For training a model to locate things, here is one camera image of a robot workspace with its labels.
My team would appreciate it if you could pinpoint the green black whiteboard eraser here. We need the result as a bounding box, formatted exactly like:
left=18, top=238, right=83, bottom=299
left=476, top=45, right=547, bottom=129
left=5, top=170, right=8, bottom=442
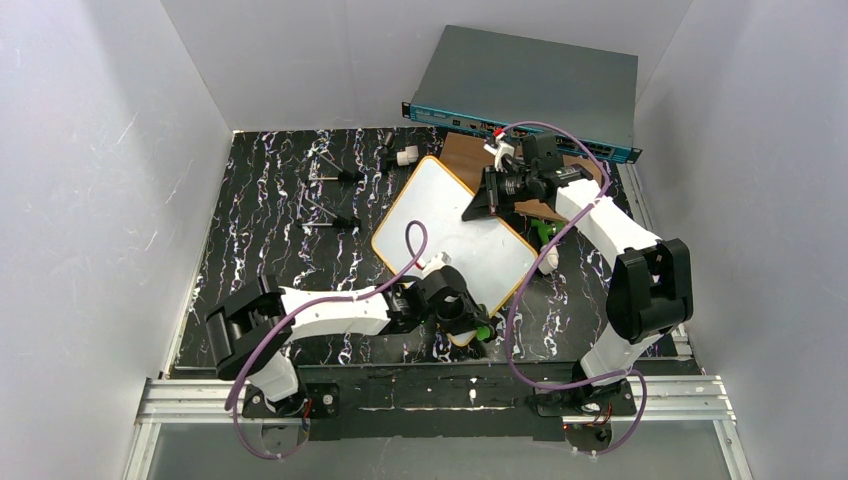
left=474, top=323, right=497, bottom=343

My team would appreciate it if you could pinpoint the orange framed whiteboard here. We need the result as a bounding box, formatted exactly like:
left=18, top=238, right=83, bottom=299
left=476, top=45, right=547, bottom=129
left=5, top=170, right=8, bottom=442
left=371, top=156, right=537, bottom=330

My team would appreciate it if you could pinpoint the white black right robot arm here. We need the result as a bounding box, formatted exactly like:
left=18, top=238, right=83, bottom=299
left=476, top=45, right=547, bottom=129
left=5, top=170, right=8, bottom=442
left=462, top=128, right=693, bottom=409

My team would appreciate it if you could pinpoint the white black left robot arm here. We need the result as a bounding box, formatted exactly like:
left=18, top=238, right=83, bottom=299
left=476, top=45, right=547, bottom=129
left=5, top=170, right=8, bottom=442
left=205, top=266, right=497, bottom=402

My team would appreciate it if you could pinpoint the white pipe elbow fitting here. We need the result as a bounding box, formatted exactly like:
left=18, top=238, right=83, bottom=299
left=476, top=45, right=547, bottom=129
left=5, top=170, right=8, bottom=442
left=538, top=247, right=559, bottom=275

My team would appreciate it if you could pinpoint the brown wooden board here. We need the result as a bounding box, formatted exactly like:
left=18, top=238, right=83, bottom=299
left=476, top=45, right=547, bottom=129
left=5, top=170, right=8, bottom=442
left=441, top=132, right=601, bottom=220

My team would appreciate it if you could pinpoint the white black pipe fitting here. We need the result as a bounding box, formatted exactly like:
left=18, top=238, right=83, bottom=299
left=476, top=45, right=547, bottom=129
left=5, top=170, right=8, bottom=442
left=377, top=145, right=419, bottom=171

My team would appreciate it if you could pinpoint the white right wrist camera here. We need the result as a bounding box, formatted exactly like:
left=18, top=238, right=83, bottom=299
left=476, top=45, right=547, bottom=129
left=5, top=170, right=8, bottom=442
left=484, top=129, right=515, bottom=172

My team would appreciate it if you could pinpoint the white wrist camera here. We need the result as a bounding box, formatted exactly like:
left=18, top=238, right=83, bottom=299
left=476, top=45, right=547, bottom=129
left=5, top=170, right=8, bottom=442
left=421, top=251, right=451, bottom=276
left=484, top=129, right=515, bottom=172

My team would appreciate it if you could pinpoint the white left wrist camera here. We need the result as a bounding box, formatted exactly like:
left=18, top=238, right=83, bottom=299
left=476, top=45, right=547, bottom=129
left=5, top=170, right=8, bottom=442
left=421, top=251, right=451, bottom=276

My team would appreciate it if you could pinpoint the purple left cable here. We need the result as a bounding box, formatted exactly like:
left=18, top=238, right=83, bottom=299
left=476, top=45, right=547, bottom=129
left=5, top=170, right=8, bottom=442
left=225, top=220, right=429, bottom=462

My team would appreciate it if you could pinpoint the teal network switch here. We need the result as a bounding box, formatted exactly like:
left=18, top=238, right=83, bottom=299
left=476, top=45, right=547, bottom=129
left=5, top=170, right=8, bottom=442
left=402, top=25, right=642, bottom=164

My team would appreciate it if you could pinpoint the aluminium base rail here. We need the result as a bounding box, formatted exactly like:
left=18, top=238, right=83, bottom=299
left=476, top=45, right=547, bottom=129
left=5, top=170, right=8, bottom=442
left=124, top=371, right=752, bottom=479

